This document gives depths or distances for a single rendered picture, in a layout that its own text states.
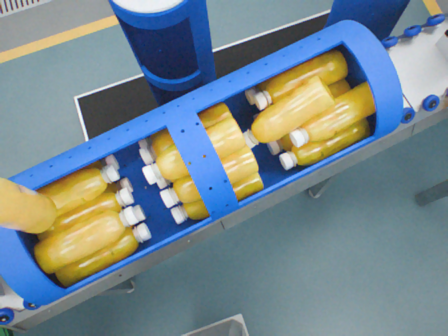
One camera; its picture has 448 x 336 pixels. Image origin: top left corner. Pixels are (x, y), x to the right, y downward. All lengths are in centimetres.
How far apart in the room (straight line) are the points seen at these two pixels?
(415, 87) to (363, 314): 114
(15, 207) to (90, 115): 145
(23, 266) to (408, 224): 172
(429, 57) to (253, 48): 103
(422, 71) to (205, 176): 74
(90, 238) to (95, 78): 156
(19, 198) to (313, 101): 58
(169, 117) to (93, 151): 17
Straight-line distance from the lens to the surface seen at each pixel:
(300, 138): 94
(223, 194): 85
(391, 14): 180
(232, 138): 86
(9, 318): 119
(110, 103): 213
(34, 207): 77
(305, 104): 90
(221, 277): 201
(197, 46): 144
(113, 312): 210
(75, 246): 93
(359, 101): 98
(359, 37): 95
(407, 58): 133
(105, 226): 92
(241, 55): 215
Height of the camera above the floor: 201
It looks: 75 degrees down
